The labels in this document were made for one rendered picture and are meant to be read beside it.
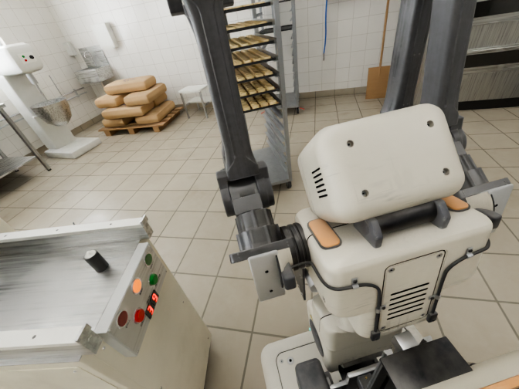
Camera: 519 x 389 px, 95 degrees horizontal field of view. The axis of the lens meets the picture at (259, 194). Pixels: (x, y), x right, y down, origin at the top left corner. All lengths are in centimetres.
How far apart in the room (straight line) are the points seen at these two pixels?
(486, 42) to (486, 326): 276
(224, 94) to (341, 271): 32
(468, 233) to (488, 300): 128
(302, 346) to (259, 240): 73
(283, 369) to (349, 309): 66
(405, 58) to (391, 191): 38
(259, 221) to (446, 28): 47
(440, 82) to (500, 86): 326
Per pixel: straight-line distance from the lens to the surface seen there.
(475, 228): 48
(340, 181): 35
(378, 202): 37
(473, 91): 375
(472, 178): 61
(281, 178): 203
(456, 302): 166
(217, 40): 42
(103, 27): 522
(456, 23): 61
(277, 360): 108
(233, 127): 43
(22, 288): 90
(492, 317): 169
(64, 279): 82
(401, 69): 69
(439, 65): 61
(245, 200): 45
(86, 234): 84
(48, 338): 64
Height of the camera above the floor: 131
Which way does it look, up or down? 38 degrees down
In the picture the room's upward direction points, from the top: 11 degrees counter-clockwise
